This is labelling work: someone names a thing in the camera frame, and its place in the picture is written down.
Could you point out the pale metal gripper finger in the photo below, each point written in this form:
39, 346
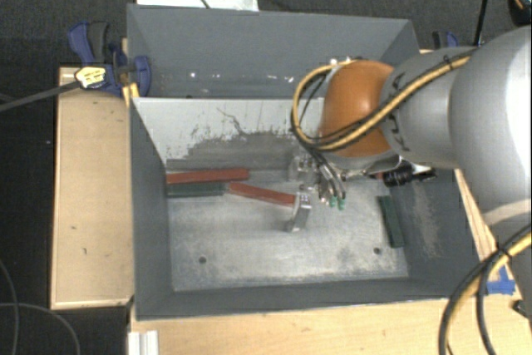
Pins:
299, 170
301, 216

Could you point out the black cylinder on white bracket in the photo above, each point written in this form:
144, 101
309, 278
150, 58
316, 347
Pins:
399, 177

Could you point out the grey metal bin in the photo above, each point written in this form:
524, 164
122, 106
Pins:
257, 237

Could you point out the pale wood board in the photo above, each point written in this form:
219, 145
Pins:
93, 195

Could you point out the dark green flat block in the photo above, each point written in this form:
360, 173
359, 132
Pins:
195, 190
392, 222

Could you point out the red-brown flat block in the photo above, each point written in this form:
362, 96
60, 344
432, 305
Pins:
262, 194
208, 176

